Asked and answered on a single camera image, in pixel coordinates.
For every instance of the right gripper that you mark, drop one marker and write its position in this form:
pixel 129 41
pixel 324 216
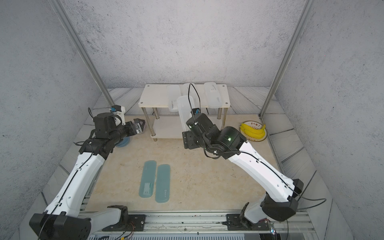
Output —
pixel 189 139

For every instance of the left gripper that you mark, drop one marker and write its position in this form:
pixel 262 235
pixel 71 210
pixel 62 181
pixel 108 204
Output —
pixel 139 129

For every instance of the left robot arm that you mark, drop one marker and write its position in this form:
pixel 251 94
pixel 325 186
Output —
pixel 61 220

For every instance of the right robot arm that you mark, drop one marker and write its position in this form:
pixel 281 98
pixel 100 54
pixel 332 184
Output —
pixel 280 202

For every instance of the white two-tier shelf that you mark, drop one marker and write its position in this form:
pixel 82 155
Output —
pixel 164 124

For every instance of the left green pencil case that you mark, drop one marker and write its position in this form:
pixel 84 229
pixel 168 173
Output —
pixel 148 179

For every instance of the green pencil case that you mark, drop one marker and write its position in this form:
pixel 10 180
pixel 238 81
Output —
pixel 148 179
pixel 163 183

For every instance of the right green pencil case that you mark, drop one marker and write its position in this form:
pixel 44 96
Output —
pixel 163 183

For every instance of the blue bowl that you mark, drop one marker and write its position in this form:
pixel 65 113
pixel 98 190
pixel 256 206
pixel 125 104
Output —
pixel 124 142

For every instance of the round enamel plate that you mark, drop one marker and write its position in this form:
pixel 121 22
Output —
pixel 255 125

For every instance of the yellow banana bunch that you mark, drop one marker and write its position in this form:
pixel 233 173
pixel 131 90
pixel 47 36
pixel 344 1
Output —
pixel 253 133

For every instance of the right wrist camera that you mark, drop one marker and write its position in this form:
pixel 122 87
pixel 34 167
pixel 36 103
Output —
pixel 195 111

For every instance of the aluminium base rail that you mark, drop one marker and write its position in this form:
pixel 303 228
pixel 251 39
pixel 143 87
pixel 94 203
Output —
pixel 206 225

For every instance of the left aluminium frame post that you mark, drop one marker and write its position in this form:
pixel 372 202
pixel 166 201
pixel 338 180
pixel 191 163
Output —
pixel 74 37

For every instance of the aluminium frame post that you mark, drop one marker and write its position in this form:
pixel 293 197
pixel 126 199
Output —
pixel 74 37
pixel 308 7

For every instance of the right aluminium frame post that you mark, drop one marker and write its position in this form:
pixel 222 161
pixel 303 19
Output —
pixel 308 7

